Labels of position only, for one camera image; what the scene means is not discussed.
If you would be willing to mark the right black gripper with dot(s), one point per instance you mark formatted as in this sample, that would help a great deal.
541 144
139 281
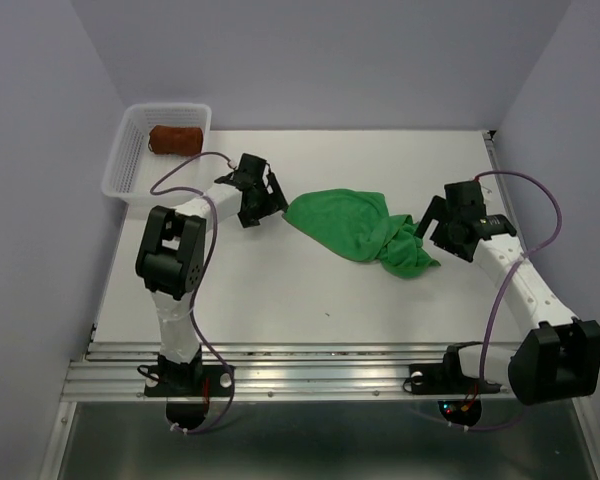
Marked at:
438 210

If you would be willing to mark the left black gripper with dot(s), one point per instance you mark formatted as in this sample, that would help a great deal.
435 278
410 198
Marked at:
251 218

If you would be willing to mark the green microfiber towel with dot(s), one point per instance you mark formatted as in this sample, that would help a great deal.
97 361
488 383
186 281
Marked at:
357 226

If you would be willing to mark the brown microfiber towel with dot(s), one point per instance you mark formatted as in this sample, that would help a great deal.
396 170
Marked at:
179 141

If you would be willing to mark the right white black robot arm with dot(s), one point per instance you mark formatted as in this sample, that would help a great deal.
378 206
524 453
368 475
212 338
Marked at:
534 345

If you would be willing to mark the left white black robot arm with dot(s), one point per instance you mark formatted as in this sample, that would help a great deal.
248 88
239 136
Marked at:
175 251

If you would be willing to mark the white perforated plastic basket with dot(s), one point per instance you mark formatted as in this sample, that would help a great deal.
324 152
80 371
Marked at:
132 168

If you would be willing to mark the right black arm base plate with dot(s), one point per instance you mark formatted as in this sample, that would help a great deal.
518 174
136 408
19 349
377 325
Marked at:
438 379

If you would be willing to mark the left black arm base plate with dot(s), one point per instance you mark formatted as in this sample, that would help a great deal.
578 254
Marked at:
171 380

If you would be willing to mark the aluminium extrusion rail frame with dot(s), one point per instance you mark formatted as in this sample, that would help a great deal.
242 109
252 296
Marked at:
318 347

